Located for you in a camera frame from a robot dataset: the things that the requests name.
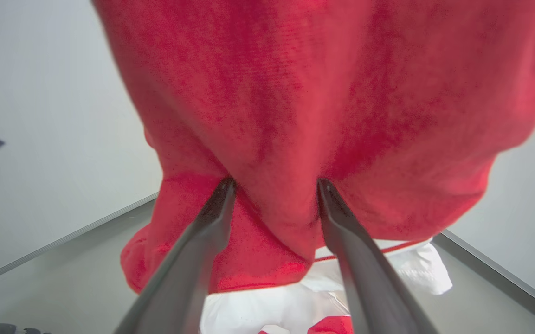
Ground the grey partition base rail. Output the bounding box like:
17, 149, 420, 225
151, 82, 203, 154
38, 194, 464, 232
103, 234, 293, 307
433, 231, 535, 332
0, 193, 159, 290

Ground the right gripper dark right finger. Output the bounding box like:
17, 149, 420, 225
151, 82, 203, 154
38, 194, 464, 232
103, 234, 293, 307
317, 179, 439, 334

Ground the red and white garment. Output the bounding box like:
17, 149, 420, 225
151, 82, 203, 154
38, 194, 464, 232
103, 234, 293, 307
92, 0, 535, 334

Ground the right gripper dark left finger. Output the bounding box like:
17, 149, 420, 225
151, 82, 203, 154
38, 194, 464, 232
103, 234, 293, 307
114, 179, 237, 334

